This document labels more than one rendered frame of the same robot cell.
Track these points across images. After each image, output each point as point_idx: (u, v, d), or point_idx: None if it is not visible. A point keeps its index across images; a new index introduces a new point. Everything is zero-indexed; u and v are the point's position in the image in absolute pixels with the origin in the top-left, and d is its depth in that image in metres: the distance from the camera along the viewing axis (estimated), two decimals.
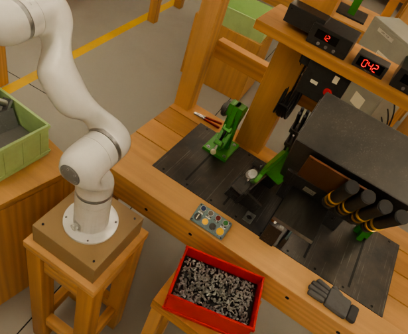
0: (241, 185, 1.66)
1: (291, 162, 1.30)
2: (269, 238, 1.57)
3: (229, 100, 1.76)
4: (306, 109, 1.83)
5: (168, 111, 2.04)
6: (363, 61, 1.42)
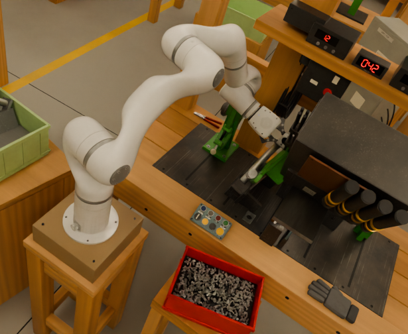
0: (241, 185, 1.66)
1: (291, 162, 1.30)
2: (269, 238, 1.57)
3: None
4: (306, 109, 1.83)
5: (168, 111, 2.04)
6: (363, 61, 1.42)
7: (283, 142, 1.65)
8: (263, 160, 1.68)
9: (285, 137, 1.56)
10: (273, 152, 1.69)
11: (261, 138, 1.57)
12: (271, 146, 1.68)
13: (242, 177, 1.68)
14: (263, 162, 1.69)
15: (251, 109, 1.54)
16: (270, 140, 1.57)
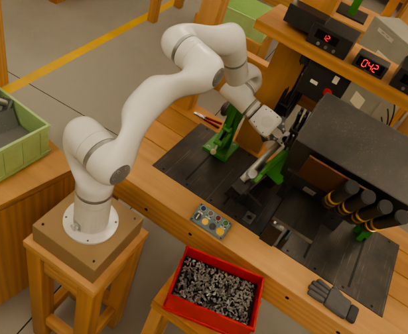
0: (241, 185, 1.66)
1: (291, 162, 1.30)
2: (269, 238, 1.57)
3: None
4: (306, 109, 1.83)
5: (168, 111, 2.04)
6: (363, 61, 1.42)
7: (284, 142, 1.65)
8: (263, 158, 1.68)
9: (286, 136, 1.55)
10: (274, 152, 1.68)
11: (262, 137, 1.57)
12: (272, 145, 1.68)
13: (242, 175, 1.68)
14: (264, 161, 1.68)
15: (251, 107, 1.53)
16: (271, 139, 1.57)
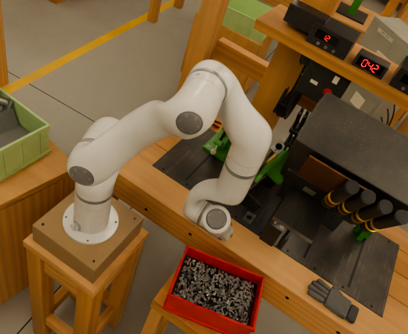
0: None
1: (291, 162, 1.30)
2: (269, 238, 1.57)
3: None
4: (306, 109, 1.83)
5: None
6: (363, 61, 1.42)
7: (277, 149, 1.65)
8: None
9: (279, 143, 1.56)
10: (268, 158, 1.69)
11: None
12: None
13: None
14: None
15: (209, 234, 1.28)
16: None
